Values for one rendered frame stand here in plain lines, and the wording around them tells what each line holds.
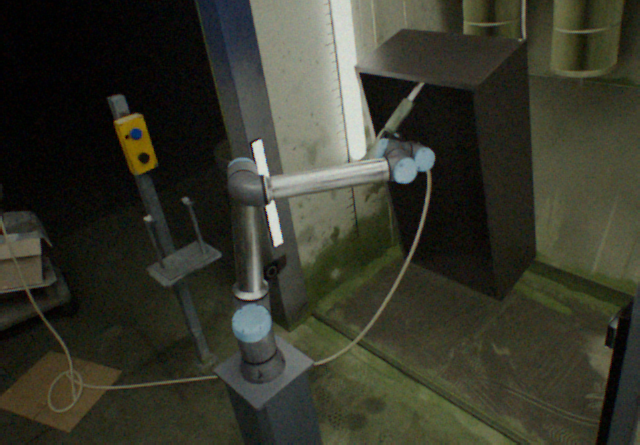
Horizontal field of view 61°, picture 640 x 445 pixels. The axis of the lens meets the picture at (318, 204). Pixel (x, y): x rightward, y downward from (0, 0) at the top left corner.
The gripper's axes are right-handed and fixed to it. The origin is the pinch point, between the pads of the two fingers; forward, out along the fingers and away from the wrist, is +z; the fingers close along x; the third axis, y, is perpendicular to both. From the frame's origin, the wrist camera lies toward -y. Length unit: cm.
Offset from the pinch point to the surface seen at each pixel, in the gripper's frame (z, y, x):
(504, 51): -31, 7, 50
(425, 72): -22.8, -11.8, 28.4
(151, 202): 40, -71, -86
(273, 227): 51, -8, -72
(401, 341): 29, 85, -90
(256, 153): 43, -39, -40
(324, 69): 66, -26, 14
